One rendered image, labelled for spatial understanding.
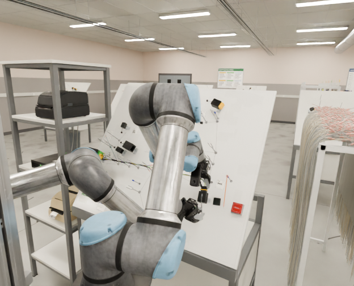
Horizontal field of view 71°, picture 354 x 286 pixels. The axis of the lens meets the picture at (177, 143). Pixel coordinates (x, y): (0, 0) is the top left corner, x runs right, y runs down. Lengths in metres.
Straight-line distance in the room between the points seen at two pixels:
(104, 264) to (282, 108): 11.90
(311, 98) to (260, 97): 2.96
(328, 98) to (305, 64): 7.82
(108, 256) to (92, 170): 0.31
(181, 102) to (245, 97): 0.96
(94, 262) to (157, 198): 0.21
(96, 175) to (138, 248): 0.33
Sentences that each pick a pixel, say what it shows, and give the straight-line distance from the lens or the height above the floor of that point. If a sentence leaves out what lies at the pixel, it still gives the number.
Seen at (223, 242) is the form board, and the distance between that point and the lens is 1.37.
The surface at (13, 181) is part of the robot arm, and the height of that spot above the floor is 1.39.
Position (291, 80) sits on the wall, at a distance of 12.28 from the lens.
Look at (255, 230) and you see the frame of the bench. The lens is 1.80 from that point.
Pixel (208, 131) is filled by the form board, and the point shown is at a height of 1.43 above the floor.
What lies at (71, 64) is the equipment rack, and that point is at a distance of 1.84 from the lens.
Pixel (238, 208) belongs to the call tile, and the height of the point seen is 1.12.
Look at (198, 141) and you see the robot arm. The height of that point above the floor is 1.47.
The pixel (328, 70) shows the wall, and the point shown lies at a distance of 12.34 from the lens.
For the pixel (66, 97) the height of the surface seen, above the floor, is 1.61.
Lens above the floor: 1.74
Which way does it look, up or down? 14 degrees down
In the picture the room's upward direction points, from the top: 1 degrees clockwise
